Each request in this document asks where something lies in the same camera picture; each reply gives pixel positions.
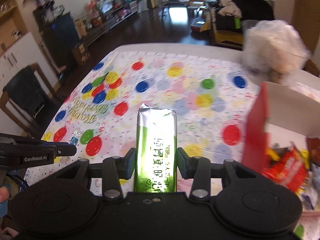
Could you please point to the light blue snack packet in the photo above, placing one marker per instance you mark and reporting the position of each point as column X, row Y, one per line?
column 310, row 196

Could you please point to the colourful polka dot tablecloth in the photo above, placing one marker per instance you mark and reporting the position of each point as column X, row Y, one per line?
column 212, row 99

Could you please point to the red cardboard box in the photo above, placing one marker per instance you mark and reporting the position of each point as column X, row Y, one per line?
column 278, row 115

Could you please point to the brown paper bag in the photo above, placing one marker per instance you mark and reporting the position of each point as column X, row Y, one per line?
column 81, row 54

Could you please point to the green foil snack packet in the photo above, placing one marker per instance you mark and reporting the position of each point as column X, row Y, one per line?
column 156, row 145

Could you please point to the dark blue cabinet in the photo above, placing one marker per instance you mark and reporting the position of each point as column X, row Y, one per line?
column 60, row 37

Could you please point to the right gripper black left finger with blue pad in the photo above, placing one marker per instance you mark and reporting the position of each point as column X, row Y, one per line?
column 113, row 170

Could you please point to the clear bag of snacks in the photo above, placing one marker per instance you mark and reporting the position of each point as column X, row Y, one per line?
column 273, row 51

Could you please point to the red snack bag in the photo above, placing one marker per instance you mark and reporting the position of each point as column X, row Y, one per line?
column 289, row 168

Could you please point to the wooden chair dark cushion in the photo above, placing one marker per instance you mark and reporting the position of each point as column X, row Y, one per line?
column 29, row 100

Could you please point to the dark sofa with clothes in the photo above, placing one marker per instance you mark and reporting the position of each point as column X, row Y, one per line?
column 227, row 17

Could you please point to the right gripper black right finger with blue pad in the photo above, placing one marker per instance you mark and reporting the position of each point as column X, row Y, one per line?
column 198, row 169

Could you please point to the gloved left hand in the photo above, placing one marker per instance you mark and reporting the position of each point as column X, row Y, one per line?
column 4, row 197

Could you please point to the long tv cabinet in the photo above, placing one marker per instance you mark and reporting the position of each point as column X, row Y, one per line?
column 110, row 20

